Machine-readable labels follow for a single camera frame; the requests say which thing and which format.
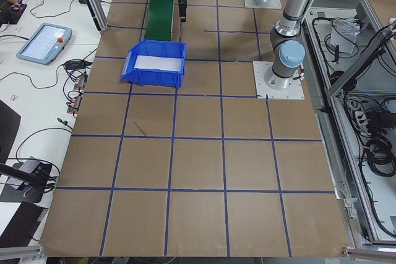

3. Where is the green conveyor belt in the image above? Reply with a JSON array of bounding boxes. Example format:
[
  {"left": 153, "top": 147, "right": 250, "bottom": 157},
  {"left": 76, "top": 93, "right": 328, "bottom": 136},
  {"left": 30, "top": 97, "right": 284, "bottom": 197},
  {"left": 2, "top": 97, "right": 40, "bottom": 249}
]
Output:
[{"left": 144, "top": 0, "right": 174, "bottom": 41}]

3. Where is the black monitor stand base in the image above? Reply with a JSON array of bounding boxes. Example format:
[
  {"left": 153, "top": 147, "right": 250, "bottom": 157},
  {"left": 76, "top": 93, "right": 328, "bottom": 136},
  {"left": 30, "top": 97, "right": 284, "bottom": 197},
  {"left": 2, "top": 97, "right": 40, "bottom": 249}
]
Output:
[{"left": 0, "top": 160, "right": 53, "bottom": 204}]

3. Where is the blue bin left side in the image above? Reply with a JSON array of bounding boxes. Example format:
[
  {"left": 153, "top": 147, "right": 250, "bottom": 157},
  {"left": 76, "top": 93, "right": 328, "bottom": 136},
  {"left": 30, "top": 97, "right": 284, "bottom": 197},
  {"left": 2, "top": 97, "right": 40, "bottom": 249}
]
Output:
[{"left": 120, "top": 40, "right": 187, "bottom": 88}]

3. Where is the black electronics box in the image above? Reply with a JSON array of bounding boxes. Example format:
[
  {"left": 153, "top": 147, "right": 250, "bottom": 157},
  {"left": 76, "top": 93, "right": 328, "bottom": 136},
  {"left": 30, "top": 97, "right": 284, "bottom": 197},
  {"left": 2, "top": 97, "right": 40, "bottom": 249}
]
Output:
[{"left": 0, "top": 4, "right": 27, "bottom": 25}]

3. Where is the white paper box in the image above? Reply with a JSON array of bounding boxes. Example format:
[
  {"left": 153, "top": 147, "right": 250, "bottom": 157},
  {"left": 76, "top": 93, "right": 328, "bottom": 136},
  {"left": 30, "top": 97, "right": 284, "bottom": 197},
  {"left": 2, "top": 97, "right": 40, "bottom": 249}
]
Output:
[{"left": 330, "top": 18, "right": 360, "bottom": 54}]

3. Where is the near teach pendant tablet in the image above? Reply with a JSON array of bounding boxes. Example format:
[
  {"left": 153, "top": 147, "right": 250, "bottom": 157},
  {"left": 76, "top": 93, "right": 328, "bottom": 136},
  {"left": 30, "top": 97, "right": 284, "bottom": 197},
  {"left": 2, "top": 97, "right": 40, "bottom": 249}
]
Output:
[{"left": 16, "top": 23, "right": 72, "bottom": 65}]

